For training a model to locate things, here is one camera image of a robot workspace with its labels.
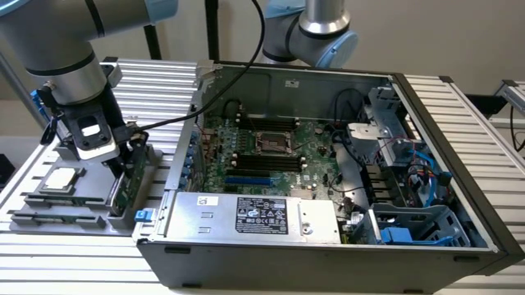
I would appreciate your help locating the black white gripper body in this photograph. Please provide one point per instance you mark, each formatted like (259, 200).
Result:
(92, 139)

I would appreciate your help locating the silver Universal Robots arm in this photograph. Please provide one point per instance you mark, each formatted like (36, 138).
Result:
(62, 49)

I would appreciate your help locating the black expansion slot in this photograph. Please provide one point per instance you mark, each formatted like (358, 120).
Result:
(249, 173)

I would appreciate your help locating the blue expansion slot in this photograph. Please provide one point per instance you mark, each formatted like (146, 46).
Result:
(249, 181)

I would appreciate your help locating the black RAM slot bank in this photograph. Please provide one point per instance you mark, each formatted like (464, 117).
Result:
(269, 162)
(266, 123)

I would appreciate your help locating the green graphics card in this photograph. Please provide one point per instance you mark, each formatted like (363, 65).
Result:
(130, 190)

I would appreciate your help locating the silver CPU chip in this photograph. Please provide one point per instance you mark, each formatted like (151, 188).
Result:
(62, 180)

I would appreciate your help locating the blue case latch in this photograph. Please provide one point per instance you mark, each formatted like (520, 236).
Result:
(143, 215)

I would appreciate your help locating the grey parts rack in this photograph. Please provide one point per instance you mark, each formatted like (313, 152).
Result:
(50, 229)

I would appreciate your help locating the silver power supply unit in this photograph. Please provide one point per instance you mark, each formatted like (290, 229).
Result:
(230, 218)

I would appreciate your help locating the metal CPU socket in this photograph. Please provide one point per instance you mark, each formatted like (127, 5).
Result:
(273, 142)

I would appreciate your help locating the black stand pole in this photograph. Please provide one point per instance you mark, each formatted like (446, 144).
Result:
(151, 43)
(211, 30)

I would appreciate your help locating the green motherboard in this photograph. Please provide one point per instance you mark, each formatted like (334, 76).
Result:
(311, 166)

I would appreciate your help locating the silver coin cell battery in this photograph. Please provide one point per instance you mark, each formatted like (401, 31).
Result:
(321, 130)

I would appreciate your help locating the black open PC case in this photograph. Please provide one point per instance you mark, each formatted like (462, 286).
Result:
(311, 264)

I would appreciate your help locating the silver metal disk bay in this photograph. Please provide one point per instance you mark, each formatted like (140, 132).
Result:
(369, 138)

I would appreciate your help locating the grey drive cage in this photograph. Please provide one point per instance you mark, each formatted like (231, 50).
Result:
(414, 221)

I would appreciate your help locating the blue wrist connector bracket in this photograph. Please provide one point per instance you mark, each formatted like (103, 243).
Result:
(36, 104)

